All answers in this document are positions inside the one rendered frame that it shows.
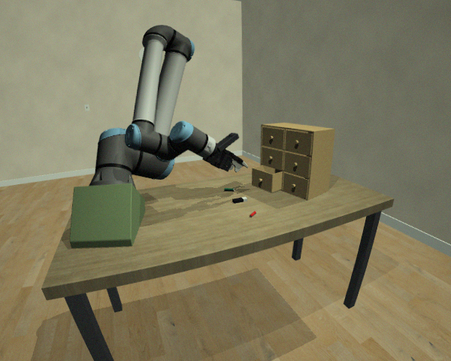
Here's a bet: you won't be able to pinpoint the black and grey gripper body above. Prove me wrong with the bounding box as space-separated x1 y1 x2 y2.
203 143 233 171

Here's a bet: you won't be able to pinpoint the brown wooden drawer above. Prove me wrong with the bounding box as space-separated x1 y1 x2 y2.
284 151 310 177
285 129 313 155
283 172 309 199
262 147 283 170
252 165 283 193
262 126 285 149

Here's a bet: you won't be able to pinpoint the light wooden chest of drawers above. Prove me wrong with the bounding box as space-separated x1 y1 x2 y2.
260 123 335 200

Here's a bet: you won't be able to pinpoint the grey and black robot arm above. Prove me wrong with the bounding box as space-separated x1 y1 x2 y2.
90 25 216 188

